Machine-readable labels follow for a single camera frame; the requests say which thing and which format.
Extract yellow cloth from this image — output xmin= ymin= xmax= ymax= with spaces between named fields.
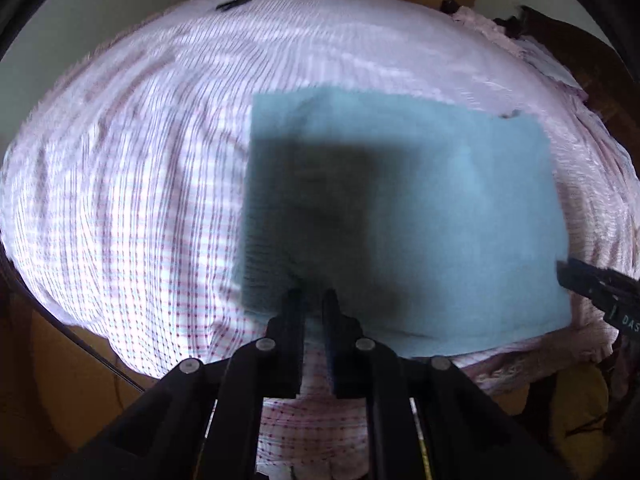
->
xmin=550 ymin=365 xmax=608 ymax=461

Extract light blue pants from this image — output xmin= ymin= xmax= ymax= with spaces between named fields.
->
xmin=239 ymin=86 xmax=573 ymax=358

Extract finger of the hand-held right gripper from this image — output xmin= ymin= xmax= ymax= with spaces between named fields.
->
xmin=556 ymin=258 xmax=608 ymax=307

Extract pink clothing pile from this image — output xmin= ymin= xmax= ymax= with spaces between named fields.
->
xmin=452 ymin=6 xmax=521 ymax=56

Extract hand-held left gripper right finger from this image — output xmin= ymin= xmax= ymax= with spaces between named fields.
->
xmin=320 ymin=288 xmax=576 ymax=480

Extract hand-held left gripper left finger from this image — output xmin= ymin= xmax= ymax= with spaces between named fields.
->
xmin=55 ymin=287 xmax=307 ymax=480

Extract dark wooden headboard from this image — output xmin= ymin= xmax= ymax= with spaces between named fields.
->
xmin=492 ymin=5 xmax=640 ymax=126

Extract pale purple pillow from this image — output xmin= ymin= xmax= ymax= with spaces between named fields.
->
xmin=520 ymin=40 xmax=586 ymax=96

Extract black cable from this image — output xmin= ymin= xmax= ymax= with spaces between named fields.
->
xmin=0 ymin=247 xmax=148 ymax=392

